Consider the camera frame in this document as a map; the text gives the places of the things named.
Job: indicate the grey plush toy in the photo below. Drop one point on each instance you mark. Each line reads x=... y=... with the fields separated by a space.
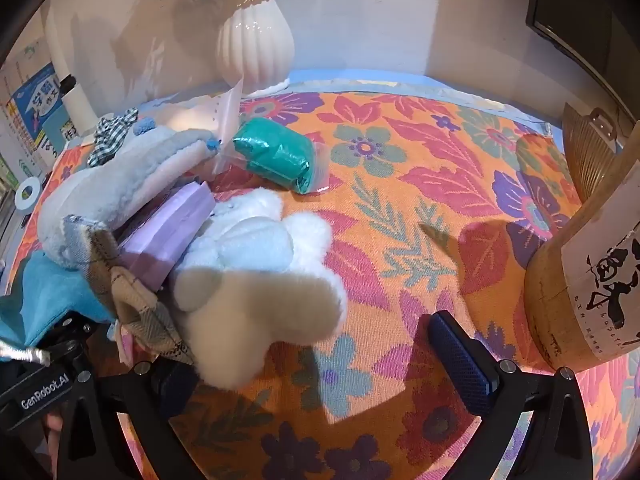
x=100 y=185

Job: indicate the black television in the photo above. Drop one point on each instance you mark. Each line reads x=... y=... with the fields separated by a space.
x=575 y=5

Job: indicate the white ribbed vase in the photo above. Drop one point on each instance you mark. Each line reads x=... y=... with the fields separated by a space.
x=255 y=45

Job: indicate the floral orange tablecloth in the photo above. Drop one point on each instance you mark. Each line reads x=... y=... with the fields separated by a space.
x=400 y=185

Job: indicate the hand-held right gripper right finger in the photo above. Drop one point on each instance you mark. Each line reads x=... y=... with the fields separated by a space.
x=460 y=360

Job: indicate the person's left hand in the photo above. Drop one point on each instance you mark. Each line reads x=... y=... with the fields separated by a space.
x=54 y=423

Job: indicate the purple packet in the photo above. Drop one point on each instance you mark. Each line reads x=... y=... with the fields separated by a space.
x=165 y=230

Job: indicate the green cloth in clear bag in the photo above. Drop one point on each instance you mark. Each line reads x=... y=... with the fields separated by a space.
x=272 y=152

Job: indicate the brown labelled holder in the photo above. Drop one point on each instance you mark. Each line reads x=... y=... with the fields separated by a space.
x=550 y=280

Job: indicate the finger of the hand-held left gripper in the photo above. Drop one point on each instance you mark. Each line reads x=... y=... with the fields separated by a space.
x=75 y=340

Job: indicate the brown fan-shaped napkin holder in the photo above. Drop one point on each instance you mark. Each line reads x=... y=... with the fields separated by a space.
x=590 y=160

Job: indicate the beige plaid cloth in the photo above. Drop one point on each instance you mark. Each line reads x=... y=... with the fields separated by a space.
x=135 y=305

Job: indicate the white desk lamp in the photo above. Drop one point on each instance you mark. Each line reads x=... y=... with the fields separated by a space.
x=75 y=95

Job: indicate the checkered fabric bow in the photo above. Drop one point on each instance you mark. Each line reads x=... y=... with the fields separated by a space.
x=107 y=135

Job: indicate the blue printed booklet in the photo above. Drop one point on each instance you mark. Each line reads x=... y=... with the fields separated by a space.
x=35 y=105

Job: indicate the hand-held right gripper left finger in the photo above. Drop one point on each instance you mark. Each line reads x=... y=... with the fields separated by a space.
x=172 y=390

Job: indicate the white plush toy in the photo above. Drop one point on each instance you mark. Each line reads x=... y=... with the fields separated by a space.
x=250 y=280

